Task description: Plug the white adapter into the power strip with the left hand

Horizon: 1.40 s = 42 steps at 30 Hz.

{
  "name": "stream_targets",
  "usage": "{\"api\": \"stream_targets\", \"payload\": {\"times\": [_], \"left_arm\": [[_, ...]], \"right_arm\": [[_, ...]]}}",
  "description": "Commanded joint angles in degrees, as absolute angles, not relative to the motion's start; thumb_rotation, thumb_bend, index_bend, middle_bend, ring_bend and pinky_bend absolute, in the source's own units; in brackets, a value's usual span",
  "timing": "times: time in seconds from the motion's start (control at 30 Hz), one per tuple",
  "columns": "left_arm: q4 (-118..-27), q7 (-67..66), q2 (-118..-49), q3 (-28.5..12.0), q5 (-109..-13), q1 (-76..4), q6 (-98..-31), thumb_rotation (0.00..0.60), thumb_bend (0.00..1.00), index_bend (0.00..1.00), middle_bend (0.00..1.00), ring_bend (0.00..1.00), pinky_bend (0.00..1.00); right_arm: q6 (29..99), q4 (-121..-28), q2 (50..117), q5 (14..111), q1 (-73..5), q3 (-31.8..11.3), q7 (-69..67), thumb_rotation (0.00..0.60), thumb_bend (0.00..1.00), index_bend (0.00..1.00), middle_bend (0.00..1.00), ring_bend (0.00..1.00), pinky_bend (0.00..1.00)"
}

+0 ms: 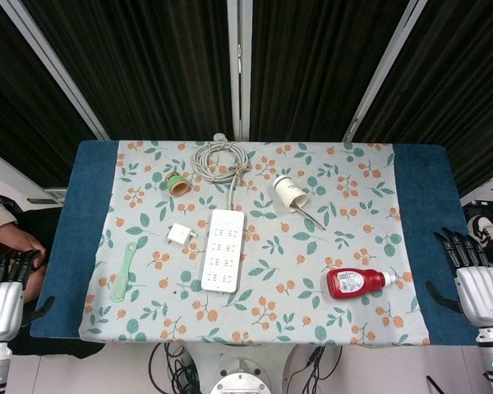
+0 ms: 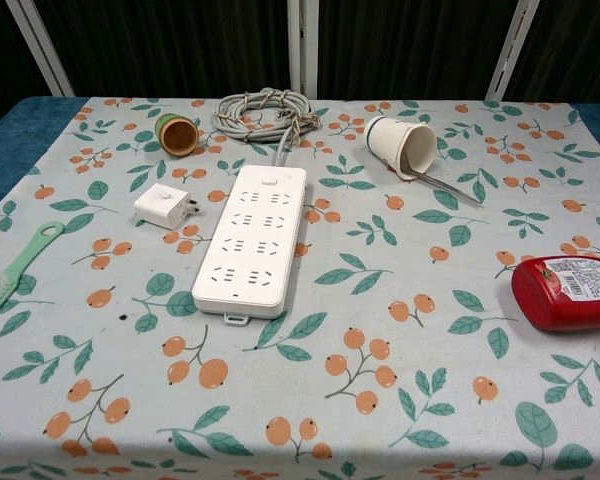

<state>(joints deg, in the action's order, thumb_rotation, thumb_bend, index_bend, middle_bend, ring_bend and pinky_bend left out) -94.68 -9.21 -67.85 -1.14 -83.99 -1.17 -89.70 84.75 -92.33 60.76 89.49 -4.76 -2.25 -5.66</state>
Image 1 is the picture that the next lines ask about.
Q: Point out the light green hairbrush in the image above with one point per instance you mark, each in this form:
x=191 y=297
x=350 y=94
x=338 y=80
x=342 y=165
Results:
x=121 y=283

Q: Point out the white black sneaker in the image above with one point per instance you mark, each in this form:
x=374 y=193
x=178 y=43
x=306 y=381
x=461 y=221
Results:
x=482 y=230

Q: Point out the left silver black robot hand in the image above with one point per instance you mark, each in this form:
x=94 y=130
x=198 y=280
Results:
x=2 y=301

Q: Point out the floral printed tablecloth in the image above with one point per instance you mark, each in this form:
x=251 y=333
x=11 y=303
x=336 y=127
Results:
x=279 y=287

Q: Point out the white square plug charger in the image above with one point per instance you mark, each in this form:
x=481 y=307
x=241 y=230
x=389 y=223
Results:
x=178 y=235

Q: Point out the white metal frame post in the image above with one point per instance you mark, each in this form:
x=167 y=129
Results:
x=239 y=61
x=53 y=70
x=384 y=70

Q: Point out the red ketchup bottle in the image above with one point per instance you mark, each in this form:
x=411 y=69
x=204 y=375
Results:
x=351 y=283

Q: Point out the blue table cover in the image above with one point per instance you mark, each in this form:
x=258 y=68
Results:
x=423 y=205

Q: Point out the white paper cup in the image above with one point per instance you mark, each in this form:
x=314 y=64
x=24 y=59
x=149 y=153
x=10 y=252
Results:
x=287 y=191

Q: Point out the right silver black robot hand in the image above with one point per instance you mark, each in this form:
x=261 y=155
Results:
x=482 y=295

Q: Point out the small green brown cup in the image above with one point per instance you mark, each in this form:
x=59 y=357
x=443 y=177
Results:
x=178 y=186

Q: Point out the black pleated curtain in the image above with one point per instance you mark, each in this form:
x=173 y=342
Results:
x=148 y=61

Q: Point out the seated person in beige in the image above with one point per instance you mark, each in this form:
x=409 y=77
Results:
x=12 y=240

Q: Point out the white power strip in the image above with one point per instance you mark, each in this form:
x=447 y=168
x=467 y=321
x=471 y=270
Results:
x=223 y=254

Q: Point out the grey round robot base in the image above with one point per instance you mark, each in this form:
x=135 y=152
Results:
x=240 y=379

